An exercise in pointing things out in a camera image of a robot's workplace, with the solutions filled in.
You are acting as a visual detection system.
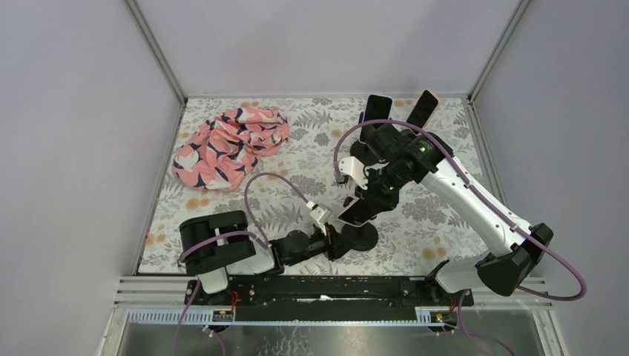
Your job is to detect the aluminium frame rail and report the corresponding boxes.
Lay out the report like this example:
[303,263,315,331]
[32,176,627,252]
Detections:
[114,275,553,325]

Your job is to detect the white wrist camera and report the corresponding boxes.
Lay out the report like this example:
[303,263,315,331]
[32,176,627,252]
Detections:
[338,156,368,190]
[306,200,331,236]

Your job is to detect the black phone stand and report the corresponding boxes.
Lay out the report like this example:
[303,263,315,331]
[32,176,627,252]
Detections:
[358,221,378,251]
[350,124,381,167]

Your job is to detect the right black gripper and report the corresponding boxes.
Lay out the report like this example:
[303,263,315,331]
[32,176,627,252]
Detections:
[355,159,412,215]

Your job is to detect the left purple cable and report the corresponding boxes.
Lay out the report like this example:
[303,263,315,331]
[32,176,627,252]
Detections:
[171,171,315,356]

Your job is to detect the pink floral crumpled cloth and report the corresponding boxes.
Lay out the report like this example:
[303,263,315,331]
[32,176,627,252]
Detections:
[171,108,289,192]

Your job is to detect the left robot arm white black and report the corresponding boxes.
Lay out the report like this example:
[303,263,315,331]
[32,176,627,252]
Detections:
[177,205,378,305]

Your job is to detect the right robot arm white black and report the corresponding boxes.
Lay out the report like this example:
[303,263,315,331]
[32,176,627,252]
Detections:
[365,122,554,306]

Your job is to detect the phone with beige case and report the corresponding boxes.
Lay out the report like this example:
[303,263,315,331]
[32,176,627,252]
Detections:
[406,89,441,128]

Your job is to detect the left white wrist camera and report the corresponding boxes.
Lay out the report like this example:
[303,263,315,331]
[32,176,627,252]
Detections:
[306,200,331,236]

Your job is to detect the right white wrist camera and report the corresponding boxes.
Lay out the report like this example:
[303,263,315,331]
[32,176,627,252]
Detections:
[338,156,368,190]

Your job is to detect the floral patterned table mat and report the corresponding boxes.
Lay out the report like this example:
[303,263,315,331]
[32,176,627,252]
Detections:
[138,97,485,275]

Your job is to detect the phone with purple case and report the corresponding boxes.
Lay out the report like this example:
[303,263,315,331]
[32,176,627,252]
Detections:
[358,94,393,144]

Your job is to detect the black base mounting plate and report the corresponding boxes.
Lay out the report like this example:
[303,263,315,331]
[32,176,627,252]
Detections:
[184,275,461,322]

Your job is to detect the phone with cream case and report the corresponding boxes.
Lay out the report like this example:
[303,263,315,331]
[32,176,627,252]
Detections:
[337,197,378,227]

